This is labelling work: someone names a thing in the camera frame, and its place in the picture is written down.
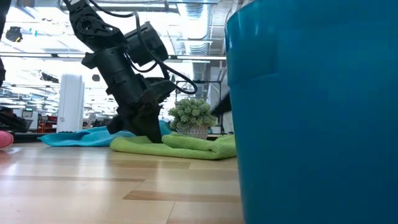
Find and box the pink microfiber towel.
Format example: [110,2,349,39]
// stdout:
[0,130,15,149]

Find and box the black looped cable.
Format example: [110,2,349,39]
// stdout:
[0,107,29,133]

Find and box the black dome ceiling device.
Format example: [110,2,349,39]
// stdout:
[5,26,23,43]

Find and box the white cabinet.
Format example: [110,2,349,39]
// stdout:
[12,108,40,130]

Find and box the green microfiber towel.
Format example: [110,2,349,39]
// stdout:
[109,132,237,161]

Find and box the white rounded pillar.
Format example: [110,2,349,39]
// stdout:
[56,73,85,134]

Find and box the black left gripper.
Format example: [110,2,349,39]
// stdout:
[81,46,164,144]

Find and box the red tool cart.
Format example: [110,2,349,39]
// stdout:
[37,115,58,134]

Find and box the teal plastic bin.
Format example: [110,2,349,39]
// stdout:
[224,0,398,224]

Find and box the light blue microfiber towel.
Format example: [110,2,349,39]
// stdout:
[37,119,172,147]

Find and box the black metal table frame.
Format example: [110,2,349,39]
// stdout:
[12,132,47,144]

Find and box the artificial green potted plant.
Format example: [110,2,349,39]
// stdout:
[167,98,217,140]

